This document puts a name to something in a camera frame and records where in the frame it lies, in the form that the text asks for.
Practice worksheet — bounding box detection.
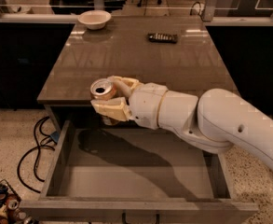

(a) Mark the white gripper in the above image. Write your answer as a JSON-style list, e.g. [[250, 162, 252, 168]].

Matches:
[[90, 76, 168, 130]]

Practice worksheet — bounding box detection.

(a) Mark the orange soda can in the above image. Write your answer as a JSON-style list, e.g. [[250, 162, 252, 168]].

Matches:
[[89, 77, 121, 127]]

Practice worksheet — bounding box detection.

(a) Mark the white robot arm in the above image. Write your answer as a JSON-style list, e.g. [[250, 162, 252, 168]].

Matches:
[[90, 76, 273, 171]]

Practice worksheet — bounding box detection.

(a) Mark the grey cabinet with glossy top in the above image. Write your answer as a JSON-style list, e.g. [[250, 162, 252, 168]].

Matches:
[[37, 16, 238, 130]]

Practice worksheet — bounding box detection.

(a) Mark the grey open top drawer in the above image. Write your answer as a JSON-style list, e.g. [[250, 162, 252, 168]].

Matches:
[[20, 121, 258, 224]]

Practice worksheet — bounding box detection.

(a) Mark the brown soda can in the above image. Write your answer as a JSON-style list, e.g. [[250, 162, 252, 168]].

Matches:
[[6, 194, 20, 210]]

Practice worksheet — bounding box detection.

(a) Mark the black snack bar packet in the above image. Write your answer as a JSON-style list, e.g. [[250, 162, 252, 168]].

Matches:
[[147, 33, 178, 44]]

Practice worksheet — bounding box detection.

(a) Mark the white bowl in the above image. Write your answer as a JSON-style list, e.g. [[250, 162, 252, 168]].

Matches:
[[77, 10, 111, 30]]

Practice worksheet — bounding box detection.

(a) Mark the black floor cable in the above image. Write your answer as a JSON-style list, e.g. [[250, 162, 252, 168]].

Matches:
[[17, 116, 58, 194]]

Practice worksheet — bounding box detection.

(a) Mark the black drawer handle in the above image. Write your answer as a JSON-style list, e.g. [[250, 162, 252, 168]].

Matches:
[[121, 213, 160, 224]]

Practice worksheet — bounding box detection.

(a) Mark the wire basket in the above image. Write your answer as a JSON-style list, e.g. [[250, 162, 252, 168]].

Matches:
[[0, 179, 40, 224]]

